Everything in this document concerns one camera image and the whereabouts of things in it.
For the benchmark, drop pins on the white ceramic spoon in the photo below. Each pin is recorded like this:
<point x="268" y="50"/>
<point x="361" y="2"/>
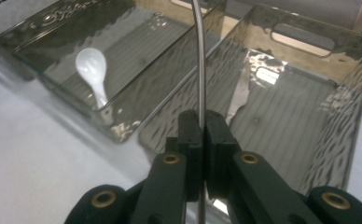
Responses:
<point x="90" y="65"/>

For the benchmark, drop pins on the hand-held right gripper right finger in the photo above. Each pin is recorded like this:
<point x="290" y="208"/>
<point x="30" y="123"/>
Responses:
<point x="229" y="174"/>

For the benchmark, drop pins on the silver metal utensil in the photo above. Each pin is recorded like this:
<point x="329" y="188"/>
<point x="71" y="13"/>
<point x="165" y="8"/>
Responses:
<point x="201" y="62"/>

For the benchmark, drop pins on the smoky clear plastic bin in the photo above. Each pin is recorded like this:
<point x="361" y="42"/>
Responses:
<point x="145" y="62"/>
<point x="61" y="15"/>
<point x="294" y="118"/>

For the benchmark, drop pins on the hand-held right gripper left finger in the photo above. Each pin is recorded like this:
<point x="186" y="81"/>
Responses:
<point x="169" y="186"/>

